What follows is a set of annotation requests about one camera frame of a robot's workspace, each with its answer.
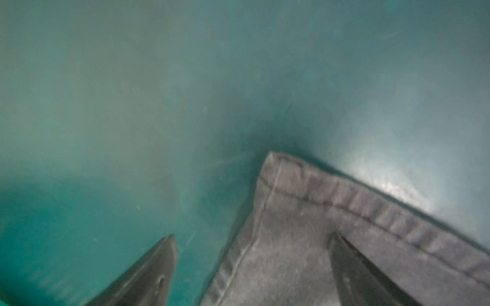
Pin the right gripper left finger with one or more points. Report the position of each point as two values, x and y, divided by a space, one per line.
147 282

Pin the dark grey long pants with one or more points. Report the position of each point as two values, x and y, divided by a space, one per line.
315 238

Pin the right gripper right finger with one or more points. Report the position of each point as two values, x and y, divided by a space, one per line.
358 280

